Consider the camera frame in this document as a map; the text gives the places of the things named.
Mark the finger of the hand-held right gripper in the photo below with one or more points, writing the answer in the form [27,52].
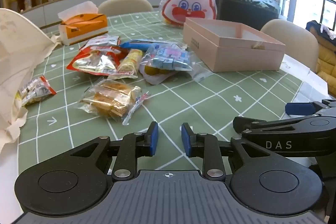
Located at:
[299,108]
[249,124]

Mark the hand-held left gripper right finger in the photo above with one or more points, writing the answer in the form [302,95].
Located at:
[185,138]

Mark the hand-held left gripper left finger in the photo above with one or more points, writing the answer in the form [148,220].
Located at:
[155,138]

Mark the clear packet of golden cakes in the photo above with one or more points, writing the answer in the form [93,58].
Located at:
[113,98]

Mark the purple packet of green plums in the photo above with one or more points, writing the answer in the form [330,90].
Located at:
[155,73]

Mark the pink cardboard box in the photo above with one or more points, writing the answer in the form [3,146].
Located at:
[236,58]

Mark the clear bag of blue candies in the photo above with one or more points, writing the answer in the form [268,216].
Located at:
[170,58]

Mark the yellow cracker packet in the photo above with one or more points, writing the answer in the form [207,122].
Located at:
[128,61]

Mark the blue snack packet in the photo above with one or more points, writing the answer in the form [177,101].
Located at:
[139,45]

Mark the red foil snack packet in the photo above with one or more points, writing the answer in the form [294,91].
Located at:
[92,61]

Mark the white red snack packet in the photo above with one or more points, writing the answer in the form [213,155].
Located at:
[101,40]

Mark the silver red-edged snack packet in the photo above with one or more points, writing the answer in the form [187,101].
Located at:
[36,88]

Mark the green checked tablecloth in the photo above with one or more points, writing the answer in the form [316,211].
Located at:
[223,98]

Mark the yellow padded jacket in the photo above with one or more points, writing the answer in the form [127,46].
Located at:
[326,69]

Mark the beige dining chair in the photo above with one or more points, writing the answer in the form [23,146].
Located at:
[294,40]
[123,6]

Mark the dark blue garment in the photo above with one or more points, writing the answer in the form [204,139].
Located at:
[320,28]

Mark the black tank cabinet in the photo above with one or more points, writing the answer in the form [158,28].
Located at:
[244,14]

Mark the orange tissue box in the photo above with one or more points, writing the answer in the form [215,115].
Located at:
[84,27]

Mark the rabbit-shaped plastic bag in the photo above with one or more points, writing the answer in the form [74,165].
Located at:
[189,3]

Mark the white sideboard cabinet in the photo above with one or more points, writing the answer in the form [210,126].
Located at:
[78,1]

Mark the cream cloth tote bag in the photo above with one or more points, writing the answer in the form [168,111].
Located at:
[15,56]

